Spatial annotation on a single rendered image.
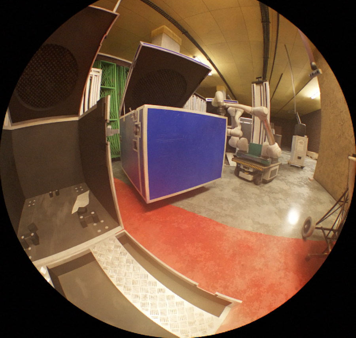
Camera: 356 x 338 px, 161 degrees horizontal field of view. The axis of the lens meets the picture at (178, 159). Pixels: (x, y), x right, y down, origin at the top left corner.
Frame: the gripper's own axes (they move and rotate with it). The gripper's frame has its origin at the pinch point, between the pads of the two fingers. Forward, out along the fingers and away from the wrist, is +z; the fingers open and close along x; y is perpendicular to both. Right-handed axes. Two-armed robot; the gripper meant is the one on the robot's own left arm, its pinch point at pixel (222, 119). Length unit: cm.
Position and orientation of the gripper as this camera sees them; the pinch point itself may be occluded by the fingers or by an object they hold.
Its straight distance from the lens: 165.3
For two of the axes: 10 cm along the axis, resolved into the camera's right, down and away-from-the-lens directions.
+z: 0.7, 9.9, 1.1
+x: -8.2, 1.2, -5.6
